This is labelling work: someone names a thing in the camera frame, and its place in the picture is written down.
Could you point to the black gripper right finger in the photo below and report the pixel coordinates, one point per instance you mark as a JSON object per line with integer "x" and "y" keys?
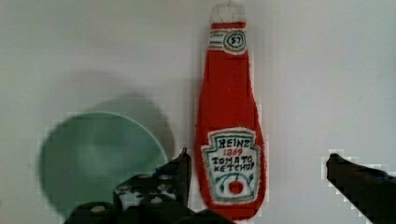
{"x": 371, "y": 191}

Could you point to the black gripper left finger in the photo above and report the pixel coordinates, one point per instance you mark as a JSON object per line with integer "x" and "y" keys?
{"x": 159, "y": 198}

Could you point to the red plush ketchup bottle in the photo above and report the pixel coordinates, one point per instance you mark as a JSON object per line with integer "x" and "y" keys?
{"x": 229, "y": 146}

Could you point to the green metal mug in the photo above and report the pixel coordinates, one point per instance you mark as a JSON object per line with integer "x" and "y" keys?
{"x": 85, "y": 157}

